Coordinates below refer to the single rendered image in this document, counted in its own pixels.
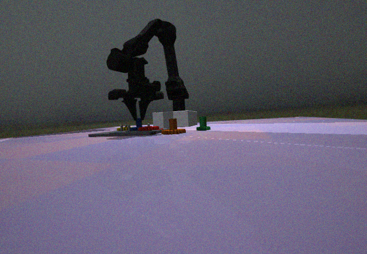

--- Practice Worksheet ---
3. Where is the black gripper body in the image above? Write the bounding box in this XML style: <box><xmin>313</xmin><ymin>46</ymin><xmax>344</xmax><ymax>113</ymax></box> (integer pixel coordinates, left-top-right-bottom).
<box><xmin>108</xmin><ymin>73</ymin><xmax>164</xmax><ymax>100</ymax></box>

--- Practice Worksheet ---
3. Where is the green gear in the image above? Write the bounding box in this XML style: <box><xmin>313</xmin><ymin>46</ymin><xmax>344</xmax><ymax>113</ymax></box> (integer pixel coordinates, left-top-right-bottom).
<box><xmin>196</xmin><ymin>116</ymin><xmax>210</xmax><ymax>131</ymax></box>

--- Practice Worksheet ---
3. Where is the orange gear with brown hub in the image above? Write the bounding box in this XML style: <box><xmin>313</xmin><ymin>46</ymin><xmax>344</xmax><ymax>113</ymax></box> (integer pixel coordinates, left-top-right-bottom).
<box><xmin>161</xmin><ymin>118</ymin><xmax>186</xmax><ymax>134</ymax></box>

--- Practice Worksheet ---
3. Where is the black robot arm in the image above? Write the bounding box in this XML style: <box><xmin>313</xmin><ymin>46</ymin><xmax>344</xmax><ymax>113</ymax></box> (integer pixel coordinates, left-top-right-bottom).
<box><xmin>107</xmin><ymin>19</ymin><xmax>189</xmax><ymax>111</ymax></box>

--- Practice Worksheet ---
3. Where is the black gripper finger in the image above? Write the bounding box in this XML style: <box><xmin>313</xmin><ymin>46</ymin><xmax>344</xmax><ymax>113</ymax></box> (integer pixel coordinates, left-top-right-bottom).
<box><xmin>138</xmin><ymin>99</ymin><xmax>153</xmax><ymax>120</ymax></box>
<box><xmin>122</xmin><ymin>99</ymin><xmax>137</xmax><ymax>120</ymax></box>

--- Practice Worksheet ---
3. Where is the red gear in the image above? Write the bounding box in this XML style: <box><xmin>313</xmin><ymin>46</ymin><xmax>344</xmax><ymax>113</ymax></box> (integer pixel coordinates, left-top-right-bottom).
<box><xmin>138</xmin><ymin>126</ymin><xmax>159</xmax><ymax>131</ymax></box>

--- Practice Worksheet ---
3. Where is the blue gear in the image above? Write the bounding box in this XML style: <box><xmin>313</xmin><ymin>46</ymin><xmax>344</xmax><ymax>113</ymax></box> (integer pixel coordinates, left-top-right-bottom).
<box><xmin>131</xmin><ymin>118</ymin><xmax>142</xmax><ymax>131</ymax></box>

